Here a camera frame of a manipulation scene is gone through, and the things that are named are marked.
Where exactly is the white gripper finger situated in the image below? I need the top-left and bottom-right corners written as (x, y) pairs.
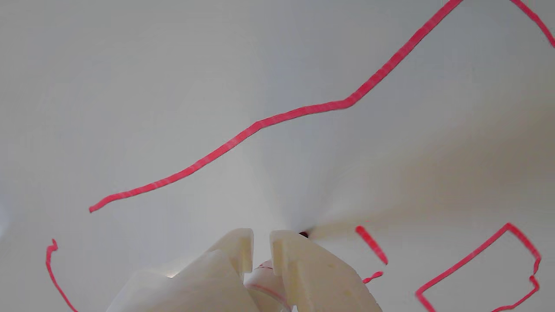
top-left (269, 230), bottom-right (383, 312)
top-left (106, 228), bottom-right (261, 312)

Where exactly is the large whiteboard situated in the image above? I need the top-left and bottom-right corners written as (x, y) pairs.
top-left (0, 0), bottom-right (555, 312)

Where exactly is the red whiteboard marker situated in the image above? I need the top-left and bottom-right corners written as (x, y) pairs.
top-left (244, 231), bottom-right (309, 312)

